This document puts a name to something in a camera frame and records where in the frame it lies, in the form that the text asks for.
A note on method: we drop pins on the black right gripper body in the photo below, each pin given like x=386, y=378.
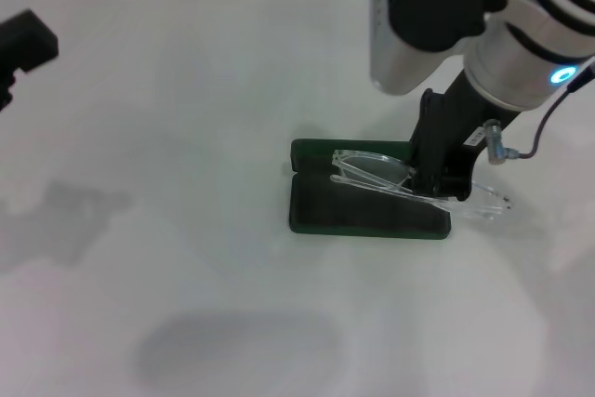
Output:
x=446, y=136

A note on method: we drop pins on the clear plastic glasses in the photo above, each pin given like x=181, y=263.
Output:
x=372, y=167

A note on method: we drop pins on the green glasses case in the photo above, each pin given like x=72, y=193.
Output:
x=353, y=215

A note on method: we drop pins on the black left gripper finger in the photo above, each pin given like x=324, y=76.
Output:
x=28, y=43

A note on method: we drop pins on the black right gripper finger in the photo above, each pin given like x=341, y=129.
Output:
x=425, y=174
x=455, y=190

